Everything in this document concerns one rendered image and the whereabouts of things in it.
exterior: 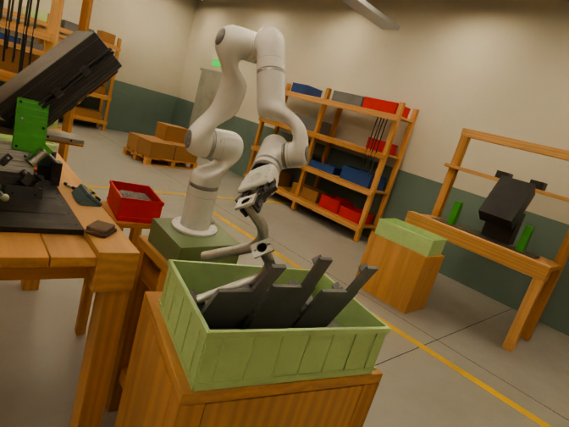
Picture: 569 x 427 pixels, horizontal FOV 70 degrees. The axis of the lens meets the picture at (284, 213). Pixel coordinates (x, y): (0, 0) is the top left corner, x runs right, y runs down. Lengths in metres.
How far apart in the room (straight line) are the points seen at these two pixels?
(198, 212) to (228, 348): 0.73
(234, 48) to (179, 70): 10.90
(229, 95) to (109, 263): 0.71
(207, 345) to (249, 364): 0.15
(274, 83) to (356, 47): 6.69
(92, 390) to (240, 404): 0.76
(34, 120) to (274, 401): 1.44
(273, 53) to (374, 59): 6.33
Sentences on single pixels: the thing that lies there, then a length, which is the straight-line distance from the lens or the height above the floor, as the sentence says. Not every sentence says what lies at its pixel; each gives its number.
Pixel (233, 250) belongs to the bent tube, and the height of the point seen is 1.10.
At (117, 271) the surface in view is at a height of 0.83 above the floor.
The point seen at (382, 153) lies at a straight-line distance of 6.34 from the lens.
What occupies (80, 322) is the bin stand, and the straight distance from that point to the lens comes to 2.65.
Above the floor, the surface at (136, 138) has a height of 0.38.
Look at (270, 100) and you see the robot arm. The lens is 1.25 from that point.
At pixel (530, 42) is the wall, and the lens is 6.60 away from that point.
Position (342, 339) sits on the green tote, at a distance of 1.26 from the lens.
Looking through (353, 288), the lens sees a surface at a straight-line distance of 1.31.
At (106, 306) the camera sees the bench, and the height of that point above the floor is 0.69.
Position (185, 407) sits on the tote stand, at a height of 0.75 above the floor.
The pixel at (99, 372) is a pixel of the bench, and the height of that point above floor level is 0.41.
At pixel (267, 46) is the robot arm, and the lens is 1.33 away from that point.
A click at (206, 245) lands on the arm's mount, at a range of 1.60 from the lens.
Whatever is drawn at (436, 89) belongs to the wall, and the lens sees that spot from 6.86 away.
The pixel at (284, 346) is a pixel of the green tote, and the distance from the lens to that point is 1.15.
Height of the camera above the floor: 1.48
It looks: 12 degrees down
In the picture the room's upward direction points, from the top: 16 degrees clockwise
